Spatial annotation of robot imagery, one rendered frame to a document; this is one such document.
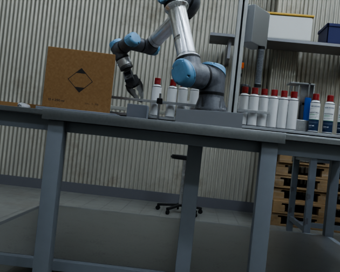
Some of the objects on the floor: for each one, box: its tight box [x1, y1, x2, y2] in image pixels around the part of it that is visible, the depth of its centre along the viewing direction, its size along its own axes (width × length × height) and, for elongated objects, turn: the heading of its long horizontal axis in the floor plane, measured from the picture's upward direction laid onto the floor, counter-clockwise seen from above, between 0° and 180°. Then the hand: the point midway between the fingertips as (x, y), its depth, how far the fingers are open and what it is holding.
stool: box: [155, 154, 202, 217], centre depth 511 cm, size 52×49×62 cm
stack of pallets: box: [270, 154, 340, 235], centre depth 524 cm, size 111×76×79 cm
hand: (140, 100), depth 254 cm, fingers closed
